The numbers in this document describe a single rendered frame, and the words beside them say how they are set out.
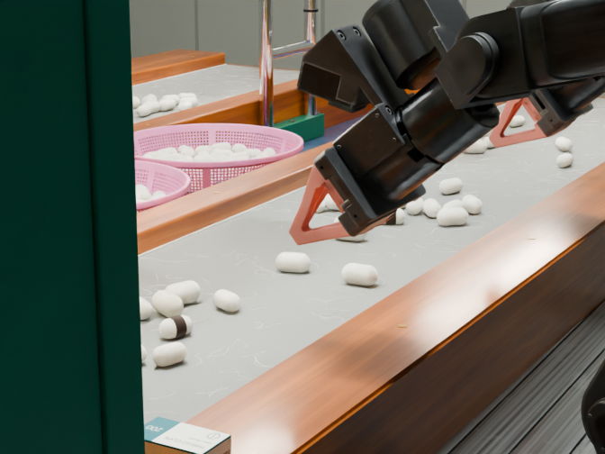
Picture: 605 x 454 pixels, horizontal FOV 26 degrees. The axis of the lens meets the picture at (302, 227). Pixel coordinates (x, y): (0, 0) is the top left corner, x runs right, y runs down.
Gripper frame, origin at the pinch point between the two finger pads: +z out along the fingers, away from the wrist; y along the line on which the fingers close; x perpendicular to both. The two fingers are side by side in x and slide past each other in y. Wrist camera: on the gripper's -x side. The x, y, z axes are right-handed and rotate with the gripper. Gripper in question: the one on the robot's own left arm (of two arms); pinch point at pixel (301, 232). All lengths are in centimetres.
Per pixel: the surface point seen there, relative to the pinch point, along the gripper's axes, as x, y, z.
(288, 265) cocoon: -0.8, -20.8, 17.1
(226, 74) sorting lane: -51, -128, 77
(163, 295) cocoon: -3.9, -3.9, 19.1
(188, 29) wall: -92, -214, 132
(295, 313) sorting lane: 4.3, -10.9, 12.7
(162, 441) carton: 8.5, 26.4, 0.9
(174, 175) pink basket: -22, -44, 39
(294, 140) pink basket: -20, -70, 37
